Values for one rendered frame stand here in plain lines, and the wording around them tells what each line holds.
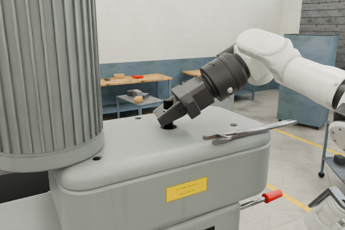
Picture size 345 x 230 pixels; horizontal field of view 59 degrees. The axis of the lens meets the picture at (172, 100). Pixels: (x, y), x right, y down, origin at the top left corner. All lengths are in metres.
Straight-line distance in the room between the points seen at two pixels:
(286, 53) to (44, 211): 0.56
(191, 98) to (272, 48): 0.19
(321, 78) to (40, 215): 0.57
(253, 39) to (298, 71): 0.12
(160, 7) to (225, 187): 7.38
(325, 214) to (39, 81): 0.75
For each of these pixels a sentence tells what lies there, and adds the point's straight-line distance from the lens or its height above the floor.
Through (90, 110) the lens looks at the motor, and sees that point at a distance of 0.52.
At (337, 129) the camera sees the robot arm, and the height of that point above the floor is 1.94.
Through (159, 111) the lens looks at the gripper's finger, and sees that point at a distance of 0.69.
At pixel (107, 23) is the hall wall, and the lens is 7.39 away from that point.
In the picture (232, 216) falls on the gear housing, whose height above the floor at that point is 1.70.
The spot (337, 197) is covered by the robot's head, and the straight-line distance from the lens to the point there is 0.91.
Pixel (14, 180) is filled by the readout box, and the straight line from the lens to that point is 0.95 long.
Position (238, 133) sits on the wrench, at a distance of 0.63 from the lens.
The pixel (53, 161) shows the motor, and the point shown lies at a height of 1.91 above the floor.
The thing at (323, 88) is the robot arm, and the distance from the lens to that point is 0.59.
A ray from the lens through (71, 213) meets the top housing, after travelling 0.54.
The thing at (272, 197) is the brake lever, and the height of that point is 1.70.
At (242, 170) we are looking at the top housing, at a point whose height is 1.82.
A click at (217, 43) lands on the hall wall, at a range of 8.87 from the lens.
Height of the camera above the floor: 2.11
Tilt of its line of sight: 14 degrees down
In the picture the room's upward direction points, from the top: straight up
